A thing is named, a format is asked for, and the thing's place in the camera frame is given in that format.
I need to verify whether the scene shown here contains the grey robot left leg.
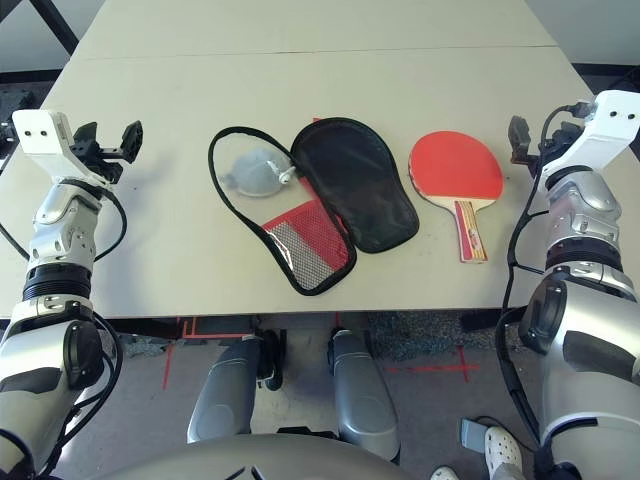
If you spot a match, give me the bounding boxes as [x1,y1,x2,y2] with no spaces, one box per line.
[186,332,287,446]

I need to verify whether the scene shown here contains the grey plush toy keychain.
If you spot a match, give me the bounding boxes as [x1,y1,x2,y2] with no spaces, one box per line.
[218,147,300,200]

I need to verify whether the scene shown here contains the dark speckled floor mat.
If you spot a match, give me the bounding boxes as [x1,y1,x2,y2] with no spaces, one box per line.
[369,312,501,361]

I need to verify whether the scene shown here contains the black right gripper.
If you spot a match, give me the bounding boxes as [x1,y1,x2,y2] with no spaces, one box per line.
[508,114,584,174]

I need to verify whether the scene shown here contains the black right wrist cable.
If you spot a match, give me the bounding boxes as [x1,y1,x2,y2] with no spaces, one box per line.
[494,101,594,480]

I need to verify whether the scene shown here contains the red ping-pong paddle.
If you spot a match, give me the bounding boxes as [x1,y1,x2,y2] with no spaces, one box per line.
[407,129,504,264]

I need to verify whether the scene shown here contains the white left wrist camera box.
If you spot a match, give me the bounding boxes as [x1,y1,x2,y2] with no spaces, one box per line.
[10,108,106,189]

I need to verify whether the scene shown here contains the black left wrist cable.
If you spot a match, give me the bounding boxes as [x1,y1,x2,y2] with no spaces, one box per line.
[0,188,128,264]

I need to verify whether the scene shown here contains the red black paddle case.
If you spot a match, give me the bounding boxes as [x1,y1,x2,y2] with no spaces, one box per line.
[207,116,420,296]

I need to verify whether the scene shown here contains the grey robot torso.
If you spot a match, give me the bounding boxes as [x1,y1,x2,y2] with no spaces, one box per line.
[119,432,416,480]

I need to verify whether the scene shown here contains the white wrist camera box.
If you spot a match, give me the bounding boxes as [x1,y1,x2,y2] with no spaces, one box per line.
[542,89,640,174]
[10,108,106,189]

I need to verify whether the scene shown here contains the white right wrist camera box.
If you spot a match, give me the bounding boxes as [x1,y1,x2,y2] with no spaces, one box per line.
[542,89,640,174]

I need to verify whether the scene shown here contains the grey robot right leg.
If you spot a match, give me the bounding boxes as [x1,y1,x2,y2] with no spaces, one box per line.
[327,327,401,461]

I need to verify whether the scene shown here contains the grey robot leg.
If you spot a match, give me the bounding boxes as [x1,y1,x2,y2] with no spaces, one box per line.
[186,332,287,446]
[327,327,401,461]

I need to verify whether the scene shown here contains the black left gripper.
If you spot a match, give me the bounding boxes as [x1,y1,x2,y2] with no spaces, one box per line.
[69,119,145,186]

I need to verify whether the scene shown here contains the black metal frame bar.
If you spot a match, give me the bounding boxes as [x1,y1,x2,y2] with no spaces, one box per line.
[42,0,81,46]

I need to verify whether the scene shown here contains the grey foot pedal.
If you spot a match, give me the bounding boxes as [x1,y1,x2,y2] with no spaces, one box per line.
[459,418,489,449]

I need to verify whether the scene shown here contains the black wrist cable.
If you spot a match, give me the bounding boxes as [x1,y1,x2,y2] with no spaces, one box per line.
[0,188,128,264]
[494,101,594,480]

